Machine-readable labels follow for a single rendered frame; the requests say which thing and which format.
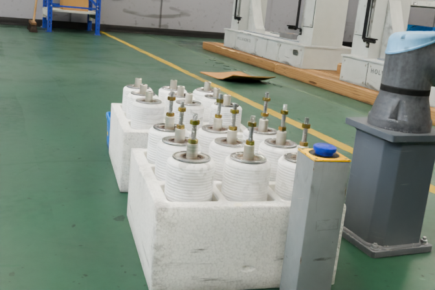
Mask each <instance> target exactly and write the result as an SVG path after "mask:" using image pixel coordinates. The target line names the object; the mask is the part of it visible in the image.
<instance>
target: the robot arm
mask: <svg viewBox="0 0 435 290"><path fill-rule="evenodd" d="M431 87H435V31H406V32H395V33H393V34H392V35H391V36H390V37H389V39H388V44H387V47H386V50H385V61H384V65H383V73H382V78H381V85H380V90H379V94H378V95H377V98H376V99H375V102H374V104H373V106H372V108H371V110H370V111H369V113H368V119H367V123H369V124H371V125H373V126H376V127H378V128H383V129H387V130H391V131H398V132H403V133H430V132H431V129H432V120H431V115H430V102H429V97H430V90H431Z"/></svg>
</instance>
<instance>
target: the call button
mask: <svg viewBox="0 0 435 290"><path fill-rule="evenodd" d="M313 149H314V150H315V153H316V154H318V155H322V156H333V153H336V151H337V148H336V147H335V146H334V145H332V144H327V143H316V144H314V145H313Z"/></svg>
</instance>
